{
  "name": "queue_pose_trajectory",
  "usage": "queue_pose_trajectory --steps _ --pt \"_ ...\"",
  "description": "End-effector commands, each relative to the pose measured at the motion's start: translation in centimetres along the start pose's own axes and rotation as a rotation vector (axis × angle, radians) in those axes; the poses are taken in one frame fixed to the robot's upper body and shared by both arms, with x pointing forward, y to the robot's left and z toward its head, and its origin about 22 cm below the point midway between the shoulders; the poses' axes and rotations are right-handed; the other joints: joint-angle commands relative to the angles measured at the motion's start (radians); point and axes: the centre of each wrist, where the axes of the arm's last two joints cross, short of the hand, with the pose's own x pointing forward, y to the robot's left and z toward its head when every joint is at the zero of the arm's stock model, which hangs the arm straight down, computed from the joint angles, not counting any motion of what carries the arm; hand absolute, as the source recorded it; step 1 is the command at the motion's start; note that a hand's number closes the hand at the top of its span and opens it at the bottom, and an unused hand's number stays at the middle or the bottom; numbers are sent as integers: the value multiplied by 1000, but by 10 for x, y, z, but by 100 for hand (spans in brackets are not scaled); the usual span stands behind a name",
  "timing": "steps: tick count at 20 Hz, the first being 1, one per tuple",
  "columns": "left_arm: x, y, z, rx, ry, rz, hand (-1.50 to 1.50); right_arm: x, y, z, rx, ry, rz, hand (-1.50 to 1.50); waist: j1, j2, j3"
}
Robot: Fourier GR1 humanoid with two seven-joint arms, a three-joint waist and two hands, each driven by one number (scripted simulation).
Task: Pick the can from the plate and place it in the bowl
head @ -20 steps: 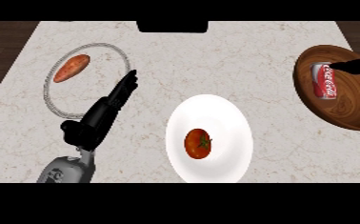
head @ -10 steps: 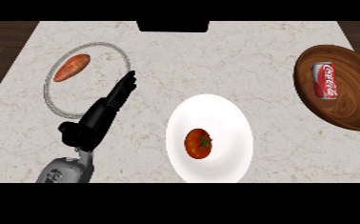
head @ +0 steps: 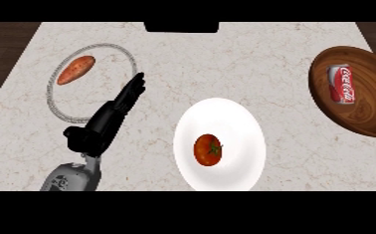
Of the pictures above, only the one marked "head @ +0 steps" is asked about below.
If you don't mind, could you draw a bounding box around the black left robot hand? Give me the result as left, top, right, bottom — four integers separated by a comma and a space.
61, 72, 147, 158

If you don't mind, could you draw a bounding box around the clear glass plate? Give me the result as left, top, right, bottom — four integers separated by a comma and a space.
45, 43, 138, 124

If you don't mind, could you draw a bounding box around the white bowl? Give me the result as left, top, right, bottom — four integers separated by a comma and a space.
172, 98, 266, 192

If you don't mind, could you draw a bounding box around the red soda can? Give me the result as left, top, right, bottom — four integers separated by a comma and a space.
325, 64, 356, 106

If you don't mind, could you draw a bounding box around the brown wooden plate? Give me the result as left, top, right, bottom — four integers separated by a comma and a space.
306, 45, 376, 137

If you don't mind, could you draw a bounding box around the orange sweet potato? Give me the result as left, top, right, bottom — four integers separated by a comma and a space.
55, 55, 97, 86

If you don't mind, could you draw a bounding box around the red tomato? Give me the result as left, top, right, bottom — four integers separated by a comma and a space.
191, 133, 223, 167

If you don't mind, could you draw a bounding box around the black appliance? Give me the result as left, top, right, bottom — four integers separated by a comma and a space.
142, 21, 219, 34

